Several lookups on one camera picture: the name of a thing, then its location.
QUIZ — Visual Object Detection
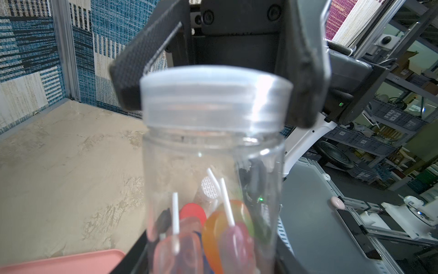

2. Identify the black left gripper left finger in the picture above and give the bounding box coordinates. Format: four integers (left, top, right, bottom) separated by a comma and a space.
109, 208, 172, 274

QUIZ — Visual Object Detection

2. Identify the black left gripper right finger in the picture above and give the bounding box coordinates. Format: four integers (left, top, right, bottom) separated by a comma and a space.
277, 239, 308, 274

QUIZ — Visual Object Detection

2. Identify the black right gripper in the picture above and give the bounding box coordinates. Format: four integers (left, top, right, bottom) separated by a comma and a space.
109, 1, 331, 129

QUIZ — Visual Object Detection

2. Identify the white jar lid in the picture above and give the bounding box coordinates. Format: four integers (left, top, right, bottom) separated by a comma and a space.
140, 65, 293, 134

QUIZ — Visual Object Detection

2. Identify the clear candy jar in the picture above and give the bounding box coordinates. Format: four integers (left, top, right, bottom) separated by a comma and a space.
143, 127, 285, 274

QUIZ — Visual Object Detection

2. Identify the red lid candy jar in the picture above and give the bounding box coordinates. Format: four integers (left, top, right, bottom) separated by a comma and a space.
179, 203, 207, 225

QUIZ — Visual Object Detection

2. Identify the patterned lid candy jar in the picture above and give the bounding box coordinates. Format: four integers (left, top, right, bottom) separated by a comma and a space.
193, 177, 219, 207

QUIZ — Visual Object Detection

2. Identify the pink plastic tray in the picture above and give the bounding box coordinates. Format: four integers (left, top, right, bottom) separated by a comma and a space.
1, 249, 125, 274

